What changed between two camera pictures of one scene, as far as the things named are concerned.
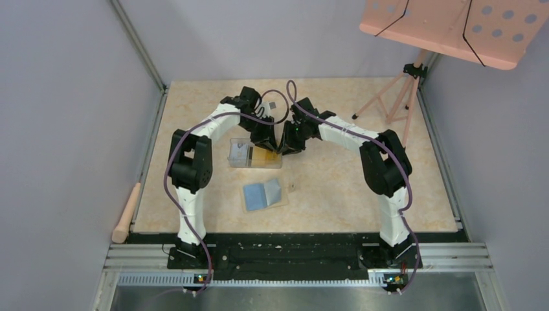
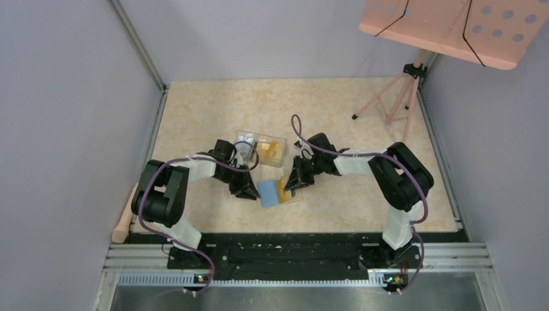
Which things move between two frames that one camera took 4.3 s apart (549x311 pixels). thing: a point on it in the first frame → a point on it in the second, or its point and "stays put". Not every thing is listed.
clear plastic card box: x=243 y=154 stays put
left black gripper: x=266 y=137 → x=246 y=181
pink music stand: x=493 y=33 stays put
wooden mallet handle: x=120 y=234 stays put
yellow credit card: x=261 y=157 → x=283 y=195
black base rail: x=294 y=256 stays put
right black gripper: x=284 y=148 → x=298 y=172
